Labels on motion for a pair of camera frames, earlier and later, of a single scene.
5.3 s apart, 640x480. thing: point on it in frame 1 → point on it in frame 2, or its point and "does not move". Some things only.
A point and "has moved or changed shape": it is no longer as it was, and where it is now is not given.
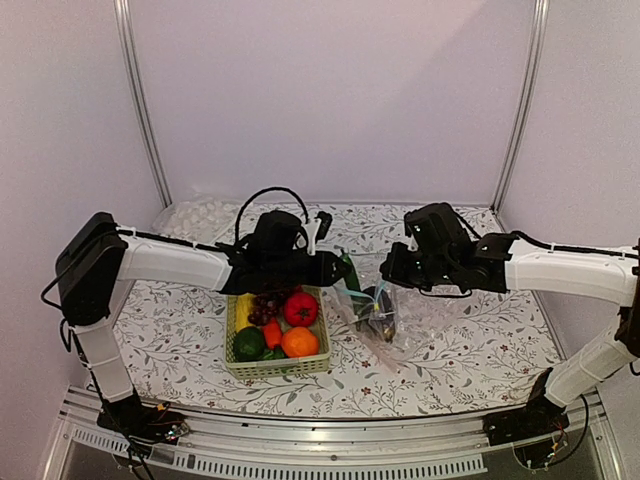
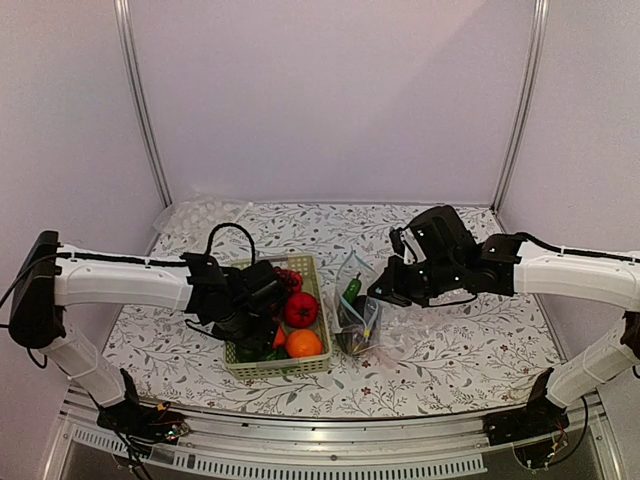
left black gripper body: x=280 y=270 → x=237 y=328
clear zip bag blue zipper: x=382 y=315 → x=358 y=315
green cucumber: x=361 y=301 has moved or changed shape
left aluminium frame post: x=123 y=16 does not move
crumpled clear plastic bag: x=402 y=319 does not move
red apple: x=301 y=309 does not move
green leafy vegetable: x=277 y=352 does not move
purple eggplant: x=381 y=313 → x=352 y=334
